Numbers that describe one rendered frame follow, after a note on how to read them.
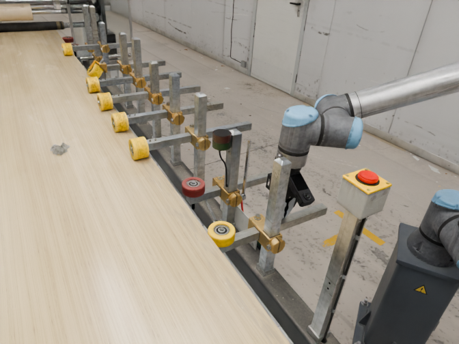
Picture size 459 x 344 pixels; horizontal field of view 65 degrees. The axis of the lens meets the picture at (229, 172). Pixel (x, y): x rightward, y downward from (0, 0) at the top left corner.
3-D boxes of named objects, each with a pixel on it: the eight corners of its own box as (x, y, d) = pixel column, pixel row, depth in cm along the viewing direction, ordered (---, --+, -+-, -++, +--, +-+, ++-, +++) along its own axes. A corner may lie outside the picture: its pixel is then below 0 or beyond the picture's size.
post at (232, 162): (227, 236, 144) (236, 127, 118) (232, 241, 141) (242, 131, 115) (220, 239, 142) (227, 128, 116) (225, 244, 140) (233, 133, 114)
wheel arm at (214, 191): (283, 174, 148) (285, 165, 146) (288, 178, 146) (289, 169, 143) (186, 201, 128) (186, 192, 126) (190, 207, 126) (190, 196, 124)
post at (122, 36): (131, 110, 230) (124, 31, 205) (133, 112, 228) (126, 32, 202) (126, 110, 229) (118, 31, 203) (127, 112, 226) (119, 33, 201)
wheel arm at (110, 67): (163, 64, 230) (163, 59, 228) (165, 65, 228) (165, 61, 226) (105, 69, 214) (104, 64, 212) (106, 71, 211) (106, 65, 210)
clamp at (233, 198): (223, 185, 139) (224, 174, 136) (242, 205, 129) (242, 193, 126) (210, 189, 136) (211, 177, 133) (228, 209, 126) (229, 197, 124)
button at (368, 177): (365, 175, 76) (367, 168, 75) (380, 184, 73) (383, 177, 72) (352, 179, 74) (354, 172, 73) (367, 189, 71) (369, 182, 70)
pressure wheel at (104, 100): (108, 88, 170) (113, 102, 167) (108, 99, 176) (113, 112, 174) (95, 90, 167) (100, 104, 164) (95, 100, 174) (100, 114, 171)
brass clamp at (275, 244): (261, 224, 121) (262, 212, 118) (285, 250, 111) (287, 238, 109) (245, 229, 118) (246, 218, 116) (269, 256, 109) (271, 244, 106)
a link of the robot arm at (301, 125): (324, 118, 94) (286, 114, 94) (313, 158, 101) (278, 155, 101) (317, 104, 102) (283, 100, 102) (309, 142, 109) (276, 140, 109)
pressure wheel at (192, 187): (198, 199, 134) (199, 173, 128) (207, 211, 128) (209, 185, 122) (178, 205, 130) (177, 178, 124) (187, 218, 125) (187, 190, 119)
